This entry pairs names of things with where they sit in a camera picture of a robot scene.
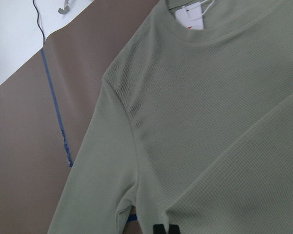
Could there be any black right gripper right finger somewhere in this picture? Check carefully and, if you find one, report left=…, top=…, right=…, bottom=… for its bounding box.
left=168, top=224, right=181, bottom=234

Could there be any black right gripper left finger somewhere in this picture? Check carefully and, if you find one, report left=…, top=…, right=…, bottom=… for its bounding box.
left=152, top=223, right=166, bottom=234

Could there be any olive green long-sleeve shirt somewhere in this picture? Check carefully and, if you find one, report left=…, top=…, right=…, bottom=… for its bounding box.
left=48, top=0, right=293, bottom=234

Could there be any white neck label tag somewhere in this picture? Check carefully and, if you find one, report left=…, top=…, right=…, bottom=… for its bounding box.
left=175, top=3, right=204, bottom=30

